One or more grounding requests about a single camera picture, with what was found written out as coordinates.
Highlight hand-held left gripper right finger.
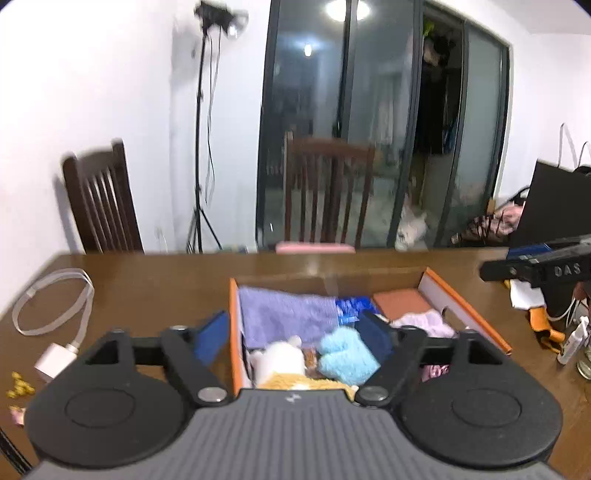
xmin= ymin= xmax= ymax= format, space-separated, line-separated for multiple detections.
xmin=355 ymin=309 xmax=506 ymax=409

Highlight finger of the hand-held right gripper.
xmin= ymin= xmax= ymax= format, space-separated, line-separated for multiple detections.
xmin=507 ymin=233 xmax=591 ymax=261
xmin=480 ymin=251 xmax=591 ymax=288

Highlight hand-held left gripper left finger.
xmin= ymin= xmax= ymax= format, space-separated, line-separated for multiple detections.
xmin=83 ymin=310 xmax=232 ymax=409

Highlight blue fluffy mitt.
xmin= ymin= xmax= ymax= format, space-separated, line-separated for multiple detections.
xmin=318 ymin=326 xmax=382 ymax=385

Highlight blue tissue packet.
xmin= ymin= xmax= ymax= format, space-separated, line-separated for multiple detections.
xmin=335 ymin=296 xmax=378 ymax=327

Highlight pink purple satin cloth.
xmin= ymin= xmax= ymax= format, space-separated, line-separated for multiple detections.
xmin=390 ymin=309 xmax=459 ymax=383

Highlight white plush toy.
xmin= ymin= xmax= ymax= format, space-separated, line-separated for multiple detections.
xmin=250 ymin=335 xmax=308 ymax=387

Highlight purple towel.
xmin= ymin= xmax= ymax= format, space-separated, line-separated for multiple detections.
xmin=238 ymin=286 xmax=343 ymax=350

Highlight red orange cardboard box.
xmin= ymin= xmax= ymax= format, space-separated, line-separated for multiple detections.
xmin=228 ymin=266 xmax=513 ymax=400

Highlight white paper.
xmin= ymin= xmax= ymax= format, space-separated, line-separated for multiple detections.
xmin=507 ymin=278 xmax=549 ymax=310

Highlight orange brown pad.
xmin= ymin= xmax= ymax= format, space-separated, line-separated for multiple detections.
xmin=372 ymin=288 xmax=438 ymax=322

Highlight black paper bag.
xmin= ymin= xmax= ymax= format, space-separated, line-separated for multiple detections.
xmin=507 ymin=122 xmax=591 ymax=251

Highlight orange tool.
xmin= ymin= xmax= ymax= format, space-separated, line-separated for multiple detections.
xmin=527 ymin=306 xmax=567 ymax=354

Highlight white bottle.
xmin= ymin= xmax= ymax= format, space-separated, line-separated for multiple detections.
xmin=556 ymin=315 xmax=590 ymax=366

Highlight pink seat cushion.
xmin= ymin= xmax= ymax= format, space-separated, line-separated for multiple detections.
xmin=275 ymin=240 xmax=356 ymax=255

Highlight white fluffy object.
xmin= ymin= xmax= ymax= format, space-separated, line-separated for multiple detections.
xmin=394 ymin=193 xmax=431 ymax=253

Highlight brown wooden chair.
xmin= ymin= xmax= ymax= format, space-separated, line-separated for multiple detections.
xmin=281 ymin=130 xmax=378 ymax=253

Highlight dark wooden chair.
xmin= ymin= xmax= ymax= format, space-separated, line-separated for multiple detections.
xmin=61 ymin=140 xmax=145 ymax=256

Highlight small yellow pieces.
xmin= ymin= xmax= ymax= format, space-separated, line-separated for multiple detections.
xmin=6 ymin=370 xmax=36 ymax=400

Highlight black tripod stand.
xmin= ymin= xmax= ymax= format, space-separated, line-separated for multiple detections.
xmin=186 ymin=1 xmax=251 ymax=254

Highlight sliding glass door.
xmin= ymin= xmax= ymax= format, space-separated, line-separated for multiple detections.
xmin=255 ymin=0 xmax=514 ymax=251

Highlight hanging clothes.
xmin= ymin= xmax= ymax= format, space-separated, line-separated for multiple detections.
xmin=421 ymin=17 xmax=456 ymax=66

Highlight white charger with cable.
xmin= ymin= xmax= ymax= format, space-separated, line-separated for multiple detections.
xmin=11 ymin=268 xmax=96 ymax=385

